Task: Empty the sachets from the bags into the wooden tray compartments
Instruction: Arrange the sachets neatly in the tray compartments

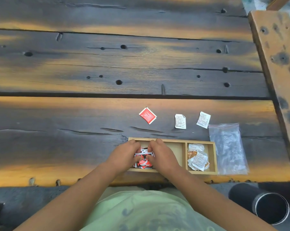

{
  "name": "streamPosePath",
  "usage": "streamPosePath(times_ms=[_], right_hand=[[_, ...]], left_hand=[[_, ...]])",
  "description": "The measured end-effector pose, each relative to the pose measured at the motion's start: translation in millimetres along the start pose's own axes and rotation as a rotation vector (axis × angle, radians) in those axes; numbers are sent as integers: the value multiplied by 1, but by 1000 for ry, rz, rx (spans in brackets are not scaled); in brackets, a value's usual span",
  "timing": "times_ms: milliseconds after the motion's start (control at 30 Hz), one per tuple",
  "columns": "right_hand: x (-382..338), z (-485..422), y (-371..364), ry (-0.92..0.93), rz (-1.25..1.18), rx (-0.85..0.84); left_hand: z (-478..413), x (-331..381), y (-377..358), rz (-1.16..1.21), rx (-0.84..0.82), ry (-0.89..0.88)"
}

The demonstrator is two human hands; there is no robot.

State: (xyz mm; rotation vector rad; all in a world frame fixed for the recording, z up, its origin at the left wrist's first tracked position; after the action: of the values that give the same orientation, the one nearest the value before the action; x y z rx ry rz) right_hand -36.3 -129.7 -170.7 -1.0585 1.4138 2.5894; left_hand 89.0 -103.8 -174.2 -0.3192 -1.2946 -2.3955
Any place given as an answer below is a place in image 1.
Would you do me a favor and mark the person's right hand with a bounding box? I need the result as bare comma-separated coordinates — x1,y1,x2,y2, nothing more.
146,139,182,176

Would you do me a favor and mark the person's left hand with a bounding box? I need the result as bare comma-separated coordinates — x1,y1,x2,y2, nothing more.
106,139,142,177

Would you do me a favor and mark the wooden three-compartment tray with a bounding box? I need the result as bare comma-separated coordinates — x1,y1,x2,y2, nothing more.
127,137,218,175

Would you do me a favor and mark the pile of red sachets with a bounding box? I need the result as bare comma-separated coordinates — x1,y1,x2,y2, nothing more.
134,153,154,169

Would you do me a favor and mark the pile of white sachets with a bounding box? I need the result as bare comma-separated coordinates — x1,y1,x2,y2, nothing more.
187,143,210,172

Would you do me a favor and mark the white sachet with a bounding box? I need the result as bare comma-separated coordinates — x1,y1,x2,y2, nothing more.
196,111,211,129
174,114,187,130

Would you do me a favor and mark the person's right forearm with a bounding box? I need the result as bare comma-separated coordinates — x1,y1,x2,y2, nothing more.
169,166,277,231

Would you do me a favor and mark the person's left forearm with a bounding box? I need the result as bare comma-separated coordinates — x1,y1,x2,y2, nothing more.
14,163,119,231

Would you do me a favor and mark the person's light green shirt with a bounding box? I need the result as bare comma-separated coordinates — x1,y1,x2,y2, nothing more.
81,186,226,231

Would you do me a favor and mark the black lined metal bin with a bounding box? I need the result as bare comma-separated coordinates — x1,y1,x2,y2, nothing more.
228,183,290,225

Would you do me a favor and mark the long rustic wooden bench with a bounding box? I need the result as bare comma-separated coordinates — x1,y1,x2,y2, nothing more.
248,9,290,190

